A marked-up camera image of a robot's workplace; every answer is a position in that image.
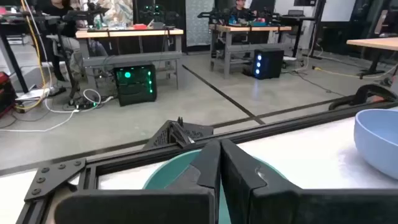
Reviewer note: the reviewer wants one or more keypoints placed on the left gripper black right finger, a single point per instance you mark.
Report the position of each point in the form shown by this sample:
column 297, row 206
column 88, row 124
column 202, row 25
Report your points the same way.
column 311, row 208

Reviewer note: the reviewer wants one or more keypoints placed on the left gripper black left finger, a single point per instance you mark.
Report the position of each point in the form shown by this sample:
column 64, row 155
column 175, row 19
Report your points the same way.
column 140, row 208

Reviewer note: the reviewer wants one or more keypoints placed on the teal bowl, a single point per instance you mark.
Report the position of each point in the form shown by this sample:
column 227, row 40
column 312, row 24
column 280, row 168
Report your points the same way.
column 168, row 174

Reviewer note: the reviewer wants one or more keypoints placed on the slate blue bowl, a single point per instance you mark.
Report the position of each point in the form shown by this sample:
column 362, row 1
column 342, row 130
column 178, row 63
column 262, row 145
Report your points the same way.
column 379, row 140

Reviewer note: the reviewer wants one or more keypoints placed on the black background robot arm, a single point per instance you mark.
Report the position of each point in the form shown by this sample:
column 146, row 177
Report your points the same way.
column 87, row 12
column 214, row 14

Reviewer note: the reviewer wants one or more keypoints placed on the green-lit black computer tower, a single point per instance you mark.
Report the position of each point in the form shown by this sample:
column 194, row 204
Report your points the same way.
column 133, row 90

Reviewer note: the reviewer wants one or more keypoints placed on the black power strip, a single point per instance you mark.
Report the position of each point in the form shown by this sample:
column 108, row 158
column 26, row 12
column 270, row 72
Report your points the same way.
column 81, row 105

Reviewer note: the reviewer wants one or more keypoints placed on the blue-lit black computer tower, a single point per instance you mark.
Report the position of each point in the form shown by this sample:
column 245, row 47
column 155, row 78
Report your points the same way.
column 270, row 63

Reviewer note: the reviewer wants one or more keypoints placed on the white paper sheets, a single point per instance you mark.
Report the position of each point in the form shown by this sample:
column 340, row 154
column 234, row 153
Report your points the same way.
column 31, row 95

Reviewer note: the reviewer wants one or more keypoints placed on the wooden top grey workbench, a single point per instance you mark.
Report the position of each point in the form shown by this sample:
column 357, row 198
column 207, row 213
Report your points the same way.
column 130, row 32
column 258, row 28

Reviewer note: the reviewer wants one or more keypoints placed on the red tool box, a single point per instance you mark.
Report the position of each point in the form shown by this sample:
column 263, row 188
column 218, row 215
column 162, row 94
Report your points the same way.
column 6, row 93

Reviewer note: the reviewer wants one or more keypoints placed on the wooden top black-leg table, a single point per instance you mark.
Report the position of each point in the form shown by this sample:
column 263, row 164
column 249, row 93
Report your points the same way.
column 376, row 43

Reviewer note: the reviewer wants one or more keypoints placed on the black pole stand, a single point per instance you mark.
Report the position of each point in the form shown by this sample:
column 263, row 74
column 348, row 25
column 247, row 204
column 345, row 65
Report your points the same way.
column 317, row 31

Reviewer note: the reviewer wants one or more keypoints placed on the small red box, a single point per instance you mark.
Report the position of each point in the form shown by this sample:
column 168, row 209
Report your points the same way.
column 140, row 26

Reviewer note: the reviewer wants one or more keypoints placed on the black desk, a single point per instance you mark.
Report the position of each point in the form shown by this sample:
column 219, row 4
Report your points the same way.
column 295, row 18

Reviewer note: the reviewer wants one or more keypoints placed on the grey patterned panel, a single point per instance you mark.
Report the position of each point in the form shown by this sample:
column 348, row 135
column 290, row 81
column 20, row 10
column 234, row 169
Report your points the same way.
column 199, row 21

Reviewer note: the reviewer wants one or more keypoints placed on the person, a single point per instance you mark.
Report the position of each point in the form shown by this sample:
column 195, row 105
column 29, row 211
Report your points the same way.
column 239, row 12
column 62, row 18

